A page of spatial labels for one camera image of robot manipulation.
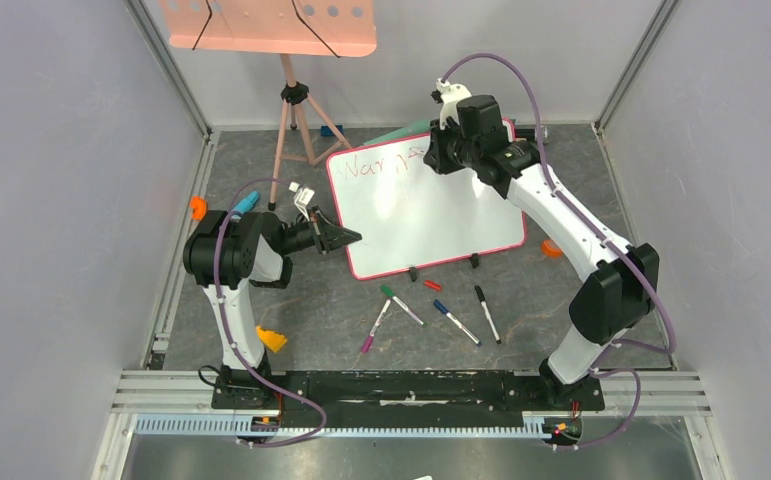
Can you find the orange semicircle toy block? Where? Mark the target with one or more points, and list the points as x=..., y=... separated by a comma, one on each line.
x=550, y=249

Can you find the pink framed whiteboard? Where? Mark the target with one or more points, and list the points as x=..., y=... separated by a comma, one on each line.
x=411, y=217

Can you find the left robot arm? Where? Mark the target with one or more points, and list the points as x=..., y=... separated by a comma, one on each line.
x=230, y=253

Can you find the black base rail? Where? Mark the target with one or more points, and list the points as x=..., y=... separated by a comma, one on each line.
x=403, y=399

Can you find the black microphone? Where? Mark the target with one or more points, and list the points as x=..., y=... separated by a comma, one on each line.
x=532, y=134

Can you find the mint green cylinder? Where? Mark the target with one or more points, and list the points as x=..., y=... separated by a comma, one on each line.
x=415, y=128

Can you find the pink music stand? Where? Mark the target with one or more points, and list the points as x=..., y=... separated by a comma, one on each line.
x=288, y=29

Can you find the black whiteboard marker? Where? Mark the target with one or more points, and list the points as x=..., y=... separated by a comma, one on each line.
x=486, y=310

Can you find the orange toy block at wall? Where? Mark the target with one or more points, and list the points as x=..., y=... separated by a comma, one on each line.
x=199, y=208

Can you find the orange stair toy block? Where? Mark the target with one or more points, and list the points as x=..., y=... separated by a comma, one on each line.
x=272, y=340

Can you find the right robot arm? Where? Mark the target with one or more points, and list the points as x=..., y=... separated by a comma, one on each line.
x=617, y=277

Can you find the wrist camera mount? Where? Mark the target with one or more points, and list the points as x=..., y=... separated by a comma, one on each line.
x=449, y=95
x=302, y=196

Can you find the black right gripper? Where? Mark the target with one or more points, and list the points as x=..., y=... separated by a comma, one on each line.
x=438, y=148

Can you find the blue whiteboard marker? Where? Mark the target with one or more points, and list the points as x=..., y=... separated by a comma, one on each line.
x=446, y=312

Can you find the red marker cap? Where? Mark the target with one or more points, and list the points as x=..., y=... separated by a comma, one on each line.
x=433, y=285

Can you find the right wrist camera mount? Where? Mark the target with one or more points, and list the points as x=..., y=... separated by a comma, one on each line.
x=449, y=95

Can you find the green whiteboard marker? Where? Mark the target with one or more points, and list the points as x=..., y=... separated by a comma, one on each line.
x=392, y=296

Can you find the purple whiteboard marker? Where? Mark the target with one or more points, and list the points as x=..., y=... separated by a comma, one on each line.
x=377, y=323

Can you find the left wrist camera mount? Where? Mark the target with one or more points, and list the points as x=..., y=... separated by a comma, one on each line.
x=302, y=196

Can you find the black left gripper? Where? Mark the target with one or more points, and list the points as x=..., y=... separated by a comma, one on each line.
x=331, y=236

